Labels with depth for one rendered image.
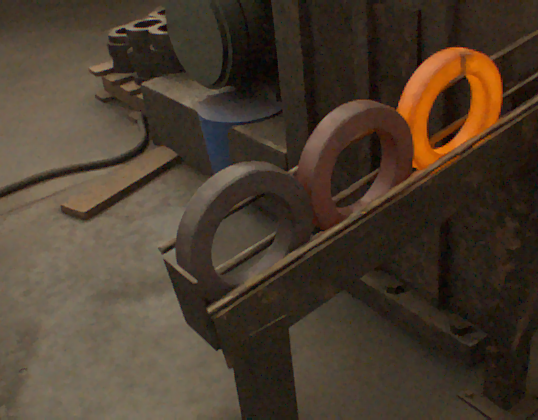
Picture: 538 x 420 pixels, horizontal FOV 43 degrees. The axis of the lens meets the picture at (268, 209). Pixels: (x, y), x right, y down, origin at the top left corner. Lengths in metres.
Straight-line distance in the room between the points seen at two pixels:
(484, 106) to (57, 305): 1.27
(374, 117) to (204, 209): 0.26
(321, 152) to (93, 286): 1.22
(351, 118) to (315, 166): 0.07
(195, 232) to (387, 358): 0.90
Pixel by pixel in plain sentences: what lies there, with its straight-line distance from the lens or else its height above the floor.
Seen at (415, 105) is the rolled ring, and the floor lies 0.72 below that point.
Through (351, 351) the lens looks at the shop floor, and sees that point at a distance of 1.61.
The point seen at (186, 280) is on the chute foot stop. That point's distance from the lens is 0.79.
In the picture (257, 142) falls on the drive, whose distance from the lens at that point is 2.04.
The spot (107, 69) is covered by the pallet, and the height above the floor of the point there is 0.14.
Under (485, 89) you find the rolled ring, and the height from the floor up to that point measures 0.70.
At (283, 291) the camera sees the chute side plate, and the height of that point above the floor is 0.57.
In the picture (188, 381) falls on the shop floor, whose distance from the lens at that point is 1.59.
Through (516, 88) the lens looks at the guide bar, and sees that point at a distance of 1.20.
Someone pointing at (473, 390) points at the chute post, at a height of 0.01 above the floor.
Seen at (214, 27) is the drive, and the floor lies 0.53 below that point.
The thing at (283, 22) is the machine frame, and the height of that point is 0.64.
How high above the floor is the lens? 1.08
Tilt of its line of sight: 30 degrees down
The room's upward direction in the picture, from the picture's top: 7 degrees counter-clockwise
